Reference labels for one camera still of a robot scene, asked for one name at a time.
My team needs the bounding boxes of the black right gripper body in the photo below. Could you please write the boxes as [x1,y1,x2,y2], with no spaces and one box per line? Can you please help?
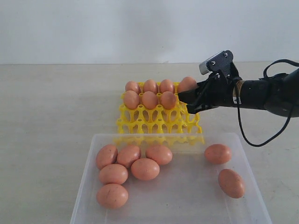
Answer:
[196,70,238,109]

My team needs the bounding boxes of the brown egg bin bottom edge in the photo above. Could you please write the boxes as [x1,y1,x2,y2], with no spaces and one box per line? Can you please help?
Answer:
[160,91,176,110]

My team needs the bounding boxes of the brown egg tray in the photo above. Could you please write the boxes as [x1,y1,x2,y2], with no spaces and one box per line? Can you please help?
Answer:
[143,79,158,94]
[125,81,141,94]
[159,79,175,93]

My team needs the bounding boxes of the brown egg corner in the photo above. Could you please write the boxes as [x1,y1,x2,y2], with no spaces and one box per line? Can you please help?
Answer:
[131,158,160,181]

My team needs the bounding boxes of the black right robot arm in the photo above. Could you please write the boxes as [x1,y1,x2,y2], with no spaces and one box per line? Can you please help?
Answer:
[178,70,299,118]

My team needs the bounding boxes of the yellow plastic egg tray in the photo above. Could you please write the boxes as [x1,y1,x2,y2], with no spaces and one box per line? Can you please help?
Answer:
[116,82,205,145]

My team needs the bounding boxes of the brown egg centre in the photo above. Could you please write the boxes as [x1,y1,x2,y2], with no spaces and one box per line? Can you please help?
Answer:
[145,145,173,165]

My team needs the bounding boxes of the brown egg upper middle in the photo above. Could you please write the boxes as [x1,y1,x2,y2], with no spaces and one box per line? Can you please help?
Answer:
[116,145,141,168]

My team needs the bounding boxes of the clear plastic bin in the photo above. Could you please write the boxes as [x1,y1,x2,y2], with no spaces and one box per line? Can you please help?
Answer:
[71,133,271,224]

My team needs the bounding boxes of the brown egg large upper left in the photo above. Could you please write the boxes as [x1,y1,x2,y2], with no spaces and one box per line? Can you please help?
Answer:
[96,144,118,170]

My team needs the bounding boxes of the brown egg lower right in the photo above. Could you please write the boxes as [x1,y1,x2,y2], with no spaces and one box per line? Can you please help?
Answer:
[99,164,128,185]

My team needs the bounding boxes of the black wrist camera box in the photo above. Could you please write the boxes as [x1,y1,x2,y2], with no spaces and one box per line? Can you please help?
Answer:
[199,50,242,82]

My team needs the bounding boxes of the black flat ribbon cable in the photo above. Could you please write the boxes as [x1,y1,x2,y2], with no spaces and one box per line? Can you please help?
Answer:
[263,59,299,79]

